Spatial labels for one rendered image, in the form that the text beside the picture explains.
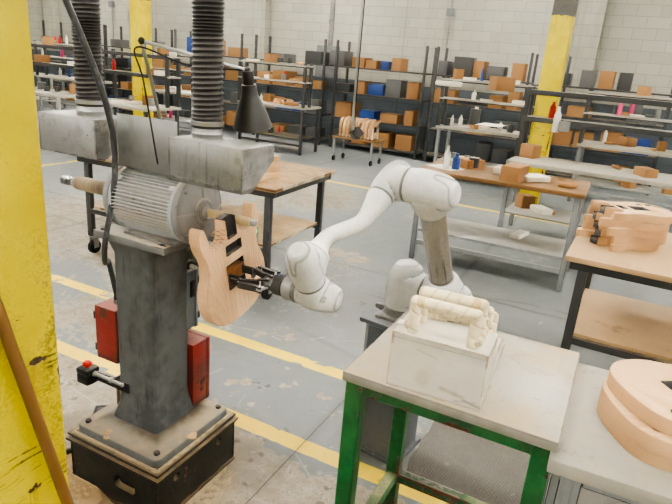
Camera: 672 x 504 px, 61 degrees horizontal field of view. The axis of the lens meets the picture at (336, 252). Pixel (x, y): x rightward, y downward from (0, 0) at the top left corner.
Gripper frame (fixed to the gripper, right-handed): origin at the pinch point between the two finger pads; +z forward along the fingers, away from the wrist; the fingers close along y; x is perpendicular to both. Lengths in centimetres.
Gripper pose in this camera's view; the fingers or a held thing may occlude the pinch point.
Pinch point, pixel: (237, 273)
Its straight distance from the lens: 208.5
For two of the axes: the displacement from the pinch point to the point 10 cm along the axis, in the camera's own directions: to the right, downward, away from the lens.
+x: -0.1, -8.9, -4.5
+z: -8.9, -2.0, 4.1
